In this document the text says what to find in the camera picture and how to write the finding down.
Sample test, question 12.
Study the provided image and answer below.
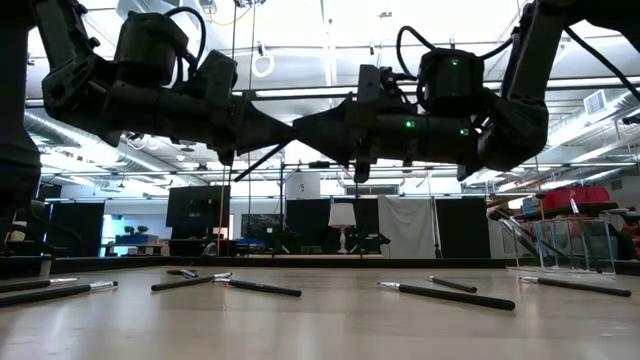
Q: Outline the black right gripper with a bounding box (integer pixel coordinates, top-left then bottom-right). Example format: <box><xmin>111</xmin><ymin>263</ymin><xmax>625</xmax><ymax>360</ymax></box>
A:
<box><xmin>292</xmin><ymin>64</ymin><xmax>451</xmax><ymax>184</ymax></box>

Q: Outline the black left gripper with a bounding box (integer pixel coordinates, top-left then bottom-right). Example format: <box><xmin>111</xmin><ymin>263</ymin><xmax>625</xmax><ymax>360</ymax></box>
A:
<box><xmin>159</xmin><ymin>52</ymin><xmax>297</xmax><ymax>167</ymax></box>

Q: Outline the black brush with wide head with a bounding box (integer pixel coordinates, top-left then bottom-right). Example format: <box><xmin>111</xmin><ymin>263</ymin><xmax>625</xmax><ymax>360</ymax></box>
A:
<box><xmin>233</xmin><ymin>141</ymin><xmax>292</xmax><ymax>183</ymax></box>

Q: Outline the thin black makeup brush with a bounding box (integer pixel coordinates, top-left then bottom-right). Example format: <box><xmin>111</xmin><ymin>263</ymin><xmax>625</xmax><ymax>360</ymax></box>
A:
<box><xmin>0</xmin><ymin>280</ymin><xmax>120</xmax><ymax>309</ymax></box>
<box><xmin>488</xmin><ymin>209</ymin><xmax>576</xmax><ymax>275</ymax></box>
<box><xmin>0</xmin><ymin>277</ymin><xmax>80</xmax><ymax>294</ymax></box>
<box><xmin>212</xmin><ymin>277</ymin><xmax>303</xmax><ymax>298</ymax></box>
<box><xmin>518</xmin><ymin>275</ymin><xmax>633</xmax><ymax>299</ymax></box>
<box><xmin>424</xmin><ymin>275</ymin><xmax>479</xmax><ymax>294</ymax></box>
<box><xmin>150</xmin><ymin>271</ymin><xmax>234</xmax><ymax>293</ymax></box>
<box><xmin>377</xmin><ymin>280</ymin><xmax>517</xmax><ymax>312</ymax></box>

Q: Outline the clear plastic container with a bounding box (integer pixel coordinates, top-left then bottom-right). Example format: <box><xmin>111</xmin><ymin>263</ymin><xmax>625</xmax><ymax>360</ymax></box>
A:
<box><xmin>503</xmin><ymin>215</ymin><xmax>617</xmax><ymax>277</ymax></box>

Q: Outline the white sign board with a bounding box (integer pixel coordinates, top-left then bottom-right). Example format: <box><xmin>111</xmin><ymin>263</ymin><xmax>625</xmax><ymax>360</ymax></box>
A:
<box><xmin>284</xmin><ymin>172</ymin><xmax>322</xmax><ymax>201</ymax></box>

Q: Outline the white lamp with white stem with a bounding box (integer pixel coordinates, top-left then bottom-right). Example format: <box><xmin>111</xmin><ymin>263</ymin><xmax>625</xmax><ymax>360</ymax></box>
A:
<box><xmin>327</xmin><ymin>202</ymin><xmax>358</xmax><ymax>255</ymax></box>

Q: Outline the black curtain panel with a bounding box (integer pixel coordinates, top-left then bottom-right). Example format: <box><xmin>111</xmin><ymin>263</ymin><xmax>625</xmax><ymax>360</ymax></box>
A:
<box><xmin>435</xmin><ymin>198</ymin><xmax>492</xmax><ymax>260</ymax></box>
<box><xmin>285</xmin><ymin>198</ymin><xmax>380</xmax><ymax>255</ymax></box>
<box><xmin>49</xmin><ymin>201</ymin><xmax>106</xmax><ymax>258</ymax></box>

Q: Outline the black television screen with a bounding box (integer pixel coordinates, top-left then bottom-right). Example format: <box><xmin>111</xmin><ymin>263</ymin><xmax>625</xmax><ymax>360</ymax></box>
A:
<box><xmin>165</xmin><ymin>185</ymin><xmax>232</xmax><ymax>229</ymax></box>

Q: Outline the white hanging sheet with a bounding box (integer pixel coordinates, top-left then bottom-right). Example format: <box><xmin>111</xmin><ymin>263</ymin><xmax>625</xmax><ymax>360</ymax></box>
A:
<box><xmin>377</xmin><ymin>194</ymin><xmax>438</xmax><ymax>260</ymax></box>

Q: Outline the blue box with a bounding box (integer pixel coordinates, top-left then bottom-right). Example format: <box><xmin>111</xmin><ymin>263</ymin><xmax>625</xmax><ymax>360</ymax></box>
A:
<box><xmin>114</xmin><ymin>233</ymin><xmax>160</xmax><ymax>246</ymax></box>

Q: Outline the red bag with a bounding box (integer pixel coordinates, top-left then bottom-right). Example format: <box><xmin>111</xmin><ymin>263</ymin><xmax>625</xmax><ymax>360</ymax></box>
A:
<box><xmin>542</xmin><ymin>185</ymin><xmax>612</xmax><ymax>211</ymax></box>

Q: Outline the black stand frame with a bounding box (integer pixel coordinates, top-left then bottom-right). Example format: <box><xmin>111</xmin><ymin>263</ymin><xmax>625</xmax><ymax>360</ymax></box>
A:
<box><xmin>278</xmin><ymin>159</ymin><xmax>361</xmax><ymax>257</ymax></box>

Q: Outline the white ring cable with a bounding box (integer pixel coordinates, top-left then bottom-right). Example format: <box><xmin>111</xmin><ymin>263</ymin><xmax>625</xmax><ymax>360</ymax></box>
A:
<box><xmin>250</xmin><ymin>42</ymin><xmax>277</xmax><ymax>79</ymax></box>

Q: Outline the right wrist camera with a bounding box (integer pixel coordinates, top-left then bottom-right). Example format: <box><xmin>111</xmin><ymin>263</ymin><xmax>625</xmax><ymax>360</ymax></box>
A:
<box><xmin>378</xmin><ymin>66</ymin><xmax>419</xmax><ymax>115</ymax></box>

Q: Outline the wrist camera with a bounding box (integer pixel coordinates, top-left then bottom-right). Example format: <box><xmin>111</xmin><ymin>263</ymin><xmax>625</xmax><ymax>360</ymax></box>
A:
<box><xmin>378</xmin><ymin>66</ymin><xmax>419</xmax><ymax>115</ymax></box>
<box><xmin>191</xmin><ymin>49</ymin><xmax>225</xmax><ymax>99</ymax></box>

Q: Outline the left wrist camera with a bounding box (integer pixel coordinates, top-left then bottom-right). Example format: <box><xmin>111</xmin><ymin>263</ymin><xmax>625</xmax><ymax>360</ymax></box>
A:
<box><xmin>191</xmin><ymin>49</ymin><xmax>225</xmax><ymax>99</ymax></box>

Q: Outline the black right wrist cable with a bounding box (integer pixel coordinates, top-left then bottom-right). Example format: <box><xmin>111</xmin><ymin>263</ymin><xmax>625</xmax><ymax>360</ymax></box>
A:
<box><xmin>395</xmin><ymin>24</ymin><xmax>516</xmax><ymax>82</ymax></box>

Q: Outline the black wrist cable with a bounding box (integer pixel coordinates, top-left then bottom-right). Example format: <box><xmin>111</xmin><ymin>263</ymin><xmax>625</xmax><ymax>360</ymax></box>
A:
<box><xmin>163</xmin><ymin>5</ymin><xmax>208</xmax><ymax>84</ymax></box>
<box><xmin>395</xmin><ymin>24</ymin><xmax>516</xmax><ymax>82</ymax></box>

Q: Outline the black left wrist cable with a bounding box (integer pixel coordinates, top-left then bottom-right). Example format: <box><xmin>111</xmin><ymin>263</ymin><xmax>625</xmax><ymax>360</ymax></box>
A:
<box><xmin>163</xmin><ymin>5</ymin><xmax>208</xmax><ymax>84</ymax></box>

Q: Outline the black aluminium table frame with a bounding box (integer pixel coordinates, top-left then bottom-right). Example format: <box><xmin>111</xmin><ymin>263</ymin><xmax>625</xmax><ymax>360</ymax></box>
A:
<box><xmin>0</xmin><ymin>254</ymin><xmax>640</xmax><ymax>279</ymax></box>

